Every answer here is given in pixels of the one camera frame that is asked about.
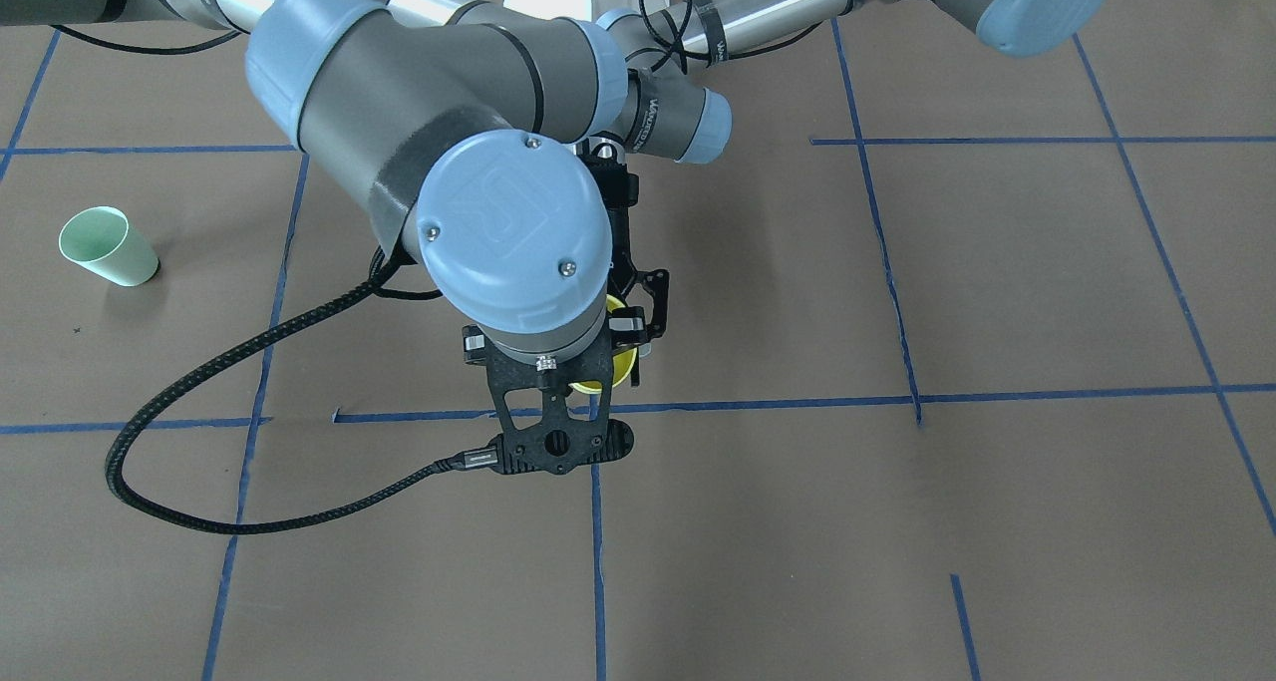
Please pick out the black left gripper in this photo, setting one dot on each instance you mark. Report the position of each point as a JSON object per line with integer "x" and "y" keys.
{"x": 618, "y": 224}

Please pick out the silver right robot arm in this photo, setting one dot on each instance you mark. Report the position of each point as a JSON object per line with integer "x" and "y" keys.
{"x": 451, "y": 123}

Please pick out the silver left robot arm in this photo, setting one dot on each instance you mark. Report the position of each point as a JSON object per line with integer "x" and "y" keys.
{"x": 666, "y": 114}

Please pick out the yellow plastic cup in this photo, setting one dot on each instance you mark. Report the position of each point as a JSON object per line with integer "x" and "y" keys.
{"x": 623, "y": 362}

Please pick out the light green plastic cup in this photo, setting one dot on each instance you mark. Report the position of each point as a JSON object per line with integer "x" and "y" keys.
{"x": 103, "y": 240}

